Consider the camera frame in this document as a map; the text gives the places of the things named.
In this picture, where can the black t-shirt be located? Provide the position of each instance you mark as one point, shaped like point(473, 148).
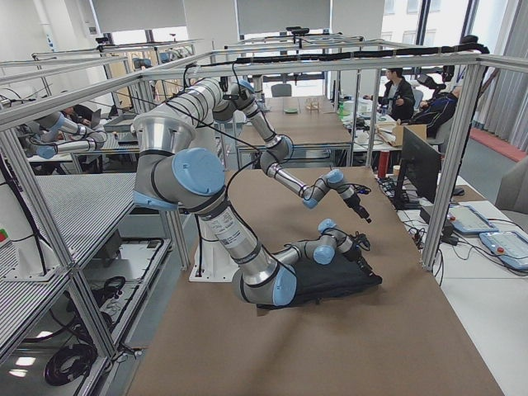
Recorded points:
point(337, 279)

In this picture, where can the background person dark jacket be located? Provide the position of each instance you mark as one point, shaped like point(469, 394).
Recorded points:
point(398, 95)

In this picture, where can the background person with headset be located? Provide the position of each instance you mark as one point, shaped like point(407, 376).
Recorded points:
point(436, 111)

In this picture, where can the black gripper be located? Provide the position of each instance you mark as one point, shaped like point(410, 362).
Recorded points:
point(354, 254)
point(355, 204)

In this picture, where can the blue white teach pendant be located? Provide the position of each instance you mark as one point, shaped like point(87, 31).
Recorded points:
point(466, 220)

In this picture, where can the black computer monitor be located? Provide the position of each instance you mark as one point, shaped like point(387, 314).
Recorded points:
point(420, 165)

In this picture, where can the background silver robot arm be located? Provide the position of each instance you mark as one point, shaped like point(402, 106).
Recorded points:
point(63, 135)

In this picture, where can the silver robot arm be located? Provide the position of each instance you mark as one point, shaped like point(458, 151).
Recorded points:
point(268, 140)
point(171, 175)

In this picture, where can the striped aluminium frame table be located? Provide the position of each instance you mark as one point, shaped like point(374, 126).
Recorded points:
point(87, 210)

